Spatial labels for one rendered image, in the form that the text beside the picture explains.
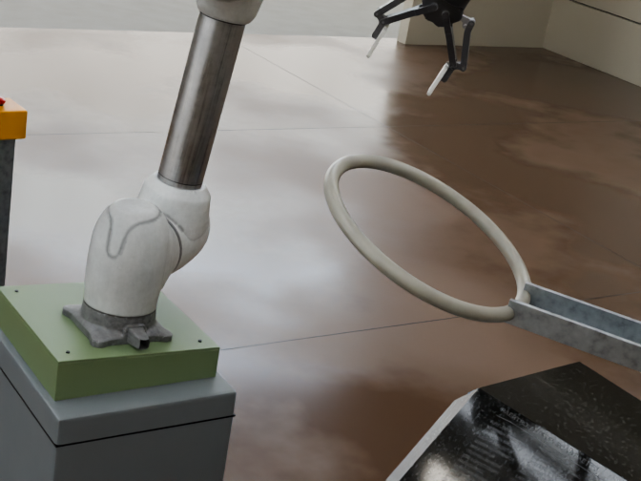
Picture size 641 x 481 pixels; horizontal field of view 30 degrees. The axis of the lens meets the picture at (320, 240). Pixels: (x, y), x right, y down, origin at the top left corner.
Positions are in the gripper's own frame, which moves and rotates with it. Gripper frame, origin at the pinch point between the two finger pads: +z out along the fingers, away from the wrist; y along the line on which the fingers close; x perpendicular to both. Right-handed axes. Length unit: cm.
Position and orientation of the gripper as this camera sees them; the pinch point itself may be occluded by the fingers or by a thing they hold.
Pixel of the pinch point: (402, 69)
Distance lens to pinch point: 230.7
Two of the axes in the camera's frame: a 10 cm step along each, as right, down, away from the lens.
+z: -4.9, 7.4, 4.7
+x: 2.0, -4.2, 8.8
